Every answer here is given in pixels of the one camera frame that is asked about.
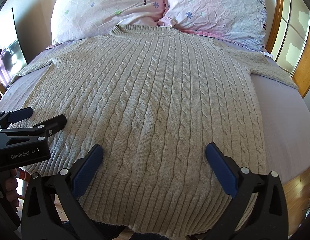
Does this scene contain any beige cable-knit sweater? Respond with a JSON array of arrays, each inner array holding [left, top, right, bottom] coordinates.
[[15, 25, 295, 239]]

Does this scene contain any person's left hand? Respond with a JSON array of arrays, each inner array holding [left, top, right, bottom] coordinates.
[[5, 169, 19, 209]]

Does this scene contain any dark bedside furniture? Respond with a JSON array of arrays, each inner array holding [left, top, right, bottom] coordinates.
[[0, 8, 27, 88]]

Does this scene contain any lavender bed sheet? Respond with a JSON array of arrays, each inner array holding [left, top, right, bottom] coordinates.
[[0, 28, 310, 184]]

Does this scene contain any left pink floral pillow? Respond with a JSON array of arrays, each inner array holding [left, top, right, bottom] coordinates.
[[51, 0, 165, 46]]

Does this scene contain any pink floral pillow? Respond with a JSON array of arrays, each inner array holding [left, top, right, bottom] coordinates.
[[51, 0, 165, 46], [158, 0, 267, 51]]

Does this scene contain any wooden headboard with panels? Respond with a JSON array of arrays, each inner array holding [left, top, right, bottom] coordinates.
[[266, 0, 310, 97]]

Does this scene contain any right pink floral pillow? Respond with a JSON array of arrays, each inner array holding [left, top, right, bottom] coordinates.
[[158, 0, 267, 51]]

